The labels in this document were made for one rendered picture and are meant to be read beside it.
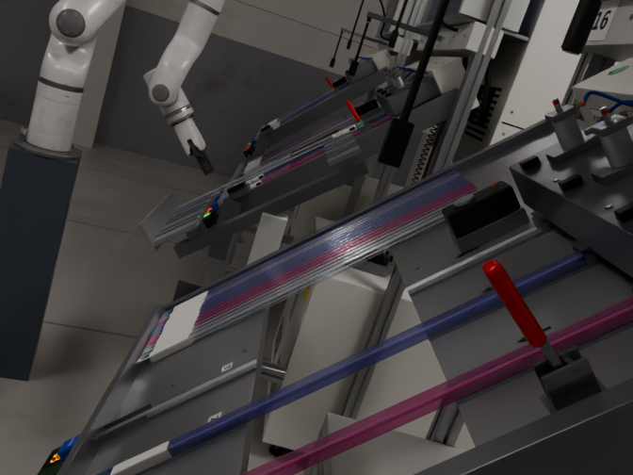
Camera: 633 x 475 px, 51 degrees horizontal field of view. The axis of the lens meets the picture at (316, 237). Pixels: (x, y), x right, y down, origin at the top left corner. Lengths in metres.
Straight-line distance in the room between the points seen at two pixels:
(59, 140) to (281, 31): 3.91
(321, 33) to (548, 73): 4.07
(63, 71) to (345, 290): 0.98
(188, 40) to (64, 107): 0.39
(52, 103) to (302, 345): 0.97
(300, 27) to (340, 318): 4.10
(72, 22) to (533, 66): 1.20
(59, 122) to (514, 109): 1.24
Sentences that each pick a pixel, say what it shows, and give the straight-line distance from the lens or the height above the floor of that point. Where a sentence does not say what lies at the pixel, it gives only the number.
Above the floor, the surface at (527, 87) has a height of 1.27.
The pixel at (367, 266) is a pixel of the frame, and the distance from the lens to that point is 2.05.
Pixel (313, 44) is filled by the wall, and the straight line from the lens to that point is 5.82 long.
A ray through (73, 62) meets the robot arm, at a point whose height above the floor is 0.96.
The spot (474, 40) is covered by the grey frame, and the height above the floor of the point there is 1.34.
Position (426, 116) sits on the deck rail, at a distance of 1.82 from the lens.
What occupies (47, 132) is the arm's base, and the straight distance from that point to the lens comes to 2.02.
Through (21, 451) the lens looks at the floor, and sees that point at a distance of 1.98.
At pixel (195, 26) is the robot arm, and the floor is 1.15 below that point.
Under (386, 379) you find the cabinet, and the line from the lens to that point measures 2.03.
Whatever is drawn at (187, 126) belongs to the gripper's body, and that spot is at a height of 0.88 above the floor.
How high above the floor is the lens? 1.18
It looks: 14 degrees down
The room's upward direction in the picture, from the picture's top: 18 degrees clockwise
